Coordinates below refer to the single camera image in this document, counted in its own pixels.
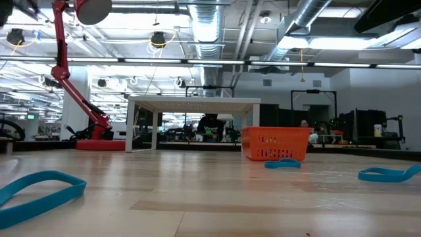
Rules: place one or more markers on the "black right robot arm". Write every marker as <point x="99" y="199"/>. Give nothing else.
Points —
<point x="388" y="11"/>

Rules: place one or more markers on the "red desk lamp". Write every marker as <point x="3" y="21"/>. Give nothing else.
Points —
<point x="98" y="145"/>

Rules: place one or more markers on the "person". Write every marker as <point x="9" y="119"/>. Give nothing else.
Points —
<point x="210" y="126"/>
<point x="304" y="124"/>

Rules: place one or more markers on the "white perforated metal riser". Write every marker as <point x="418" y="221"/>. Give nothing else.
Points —
<point x="197" y="99"/>

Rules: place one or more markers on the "orange plastic basket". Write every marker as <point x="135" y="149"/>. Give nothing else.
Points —
<point x="276" y="145"/>

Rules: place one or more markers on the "blue rubber band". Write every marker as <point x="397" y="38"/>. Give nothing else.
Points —
<point x="273" y="165"/>
<point x="39" y="204"/>
<point x="378" y="177"/>

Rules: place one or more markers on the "long ceiling light bar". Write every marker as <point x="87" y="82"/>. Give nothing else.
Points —
<point x="279" y="63"/>

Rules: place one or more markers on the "black monitor block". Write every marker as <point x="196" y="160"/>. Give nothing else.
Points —
<point x="361" y="125"/>

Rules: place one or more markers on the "white wipes container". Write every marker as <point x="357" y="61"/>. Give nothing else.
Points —
<point x="378" y="131"/>

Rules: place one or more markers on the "black hoop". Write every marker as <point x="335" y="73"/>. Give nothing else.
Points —
<point x="19" y="130"/>

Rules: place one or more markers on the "silver ribbed ceiling duct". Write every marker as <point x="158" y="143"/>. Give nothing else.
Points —
<point x="309" y="13"/>
<point x="207" y="33"/>

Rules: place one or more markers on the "black ceiling camera pod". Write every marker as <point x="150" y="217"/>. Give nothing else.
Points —
<point x="158" y="39"/>
<point x="15" y="36"/>

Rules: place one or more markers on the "black gantry frame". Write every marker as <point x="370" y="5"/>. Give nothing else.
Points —
<point x="312" y="91"/>

